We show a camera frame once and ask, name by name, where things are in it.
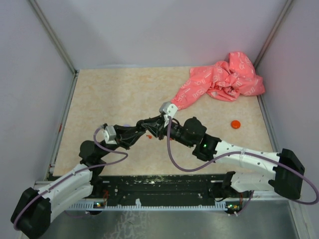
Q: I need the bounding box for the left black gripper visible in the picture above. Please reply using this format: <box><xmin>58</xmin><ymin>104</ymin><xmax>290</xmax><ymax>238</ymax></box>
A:
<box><xmin>97</xmin><ymin>124</ymin><xmax>146</xmax><ymax>159</ymax></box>

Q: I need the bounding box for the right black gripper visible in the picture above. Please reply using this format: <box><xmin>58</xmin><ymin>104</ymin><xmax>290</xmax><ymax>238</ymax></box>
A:
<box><xmin>142</xmin><ymin>114</ymin><xmax>194</xmax><ymax>148</ymax></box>

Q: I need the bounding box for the orange charging case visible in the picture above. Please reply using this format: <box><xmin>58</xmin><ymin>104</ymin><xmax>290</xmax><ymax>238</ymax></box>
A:
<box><xmin>231</xmin><ymin>120</ymin><xmax>241</xmax><ymax>129</ymax></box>

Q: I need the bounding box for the black charging case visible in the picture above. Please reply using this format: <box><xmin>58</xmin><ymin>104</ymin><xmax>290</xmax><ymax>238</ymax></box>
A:
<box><xmin>136</xmin><ymin>122</ymin><xmax>147</xmax><ymax>131</ymax></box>

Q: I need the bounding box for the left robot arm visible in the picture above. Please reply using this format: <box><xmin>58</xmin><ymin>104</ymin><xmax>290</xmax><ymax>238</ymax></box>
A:
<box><xmin>10</xmin><ymin>124</ymin><xmax>146</xmax><ymax>239</ymax></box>

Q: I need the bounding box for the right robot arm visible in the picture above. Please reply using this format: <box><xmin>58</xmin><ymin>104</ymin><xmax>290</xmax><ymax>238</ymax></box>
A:
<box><xmin>137</xmin><ymin>115</ymin><xmax>305</xmax><ymax>201</ymax></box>

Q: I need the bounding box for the pink patterned cloth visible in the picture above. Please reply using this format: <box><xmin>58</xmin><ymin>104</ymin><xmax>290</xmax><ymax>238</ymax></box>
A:
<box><xmin>171</xmin><ymin>51</ymin><xmax>266</xmax><ymax>110</ymax></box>

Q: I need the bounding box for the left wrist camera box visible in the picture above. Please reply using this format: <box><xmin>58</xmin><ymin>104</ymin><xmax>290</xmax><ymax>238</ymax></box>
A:
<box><xmin>102</xmin><ymin>125</ymin><xmax>117</xmax><ymax>144</ymax></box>

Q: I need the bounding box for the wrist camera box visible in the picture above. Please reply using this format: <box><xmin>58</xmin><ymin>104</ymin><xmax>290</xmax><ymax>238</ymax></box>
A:
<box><xmin>102</xmin><ymin>125</ymin><xmax>117</xmax><ymax>144</ymax></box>
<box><xmin>159</xmin><ymin>102</ymin><xmax>178</xmax><ymax>120</ymax></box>

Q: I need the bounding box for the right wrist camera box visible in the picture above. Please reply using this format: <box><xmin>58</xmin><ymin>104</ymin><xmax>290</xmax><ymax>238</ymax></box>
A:
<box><xmin>159</xmin><ymin>102</ymin><xmax>178</xmax><ymax>120</ymax></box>

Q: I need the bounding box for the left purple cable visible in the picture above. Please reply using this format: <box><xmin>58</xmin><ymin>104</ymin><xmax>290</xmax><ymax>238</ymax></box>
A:
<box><xmin>12</xmin><ymin>125</ymin><xmax>129</xmax><ymax>231</ymax></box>

